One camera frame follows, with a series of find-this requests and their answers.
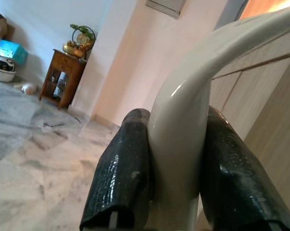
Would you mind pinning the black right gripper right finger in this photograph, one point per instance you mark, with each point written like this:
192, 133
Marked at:
234, 173

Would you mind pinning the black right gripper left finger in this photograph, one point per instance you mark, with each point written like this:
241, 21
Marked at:
121, 168

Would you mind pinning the small white floor item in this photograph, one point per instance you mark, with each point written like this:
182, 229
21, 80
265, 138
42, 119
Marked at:
29, 88

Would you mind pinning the brown wooden side table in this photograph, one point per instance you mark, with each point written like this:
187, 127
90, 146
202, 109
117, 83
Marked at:
61, 77

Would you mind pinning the brass clock ornament with plant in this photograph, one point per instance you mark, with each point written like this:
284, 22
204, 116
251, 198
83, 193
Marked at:
80, 41

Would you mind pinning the white and black helmet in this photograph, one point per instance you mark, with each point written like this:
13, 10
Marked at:
1, 69

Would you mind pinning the teal cardboard box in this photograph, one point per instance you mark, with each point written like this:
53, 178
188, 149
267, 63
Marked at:
11, 51

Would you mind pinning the grey wall panel box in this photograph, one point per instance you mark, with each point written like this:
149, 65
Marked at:
164, 6

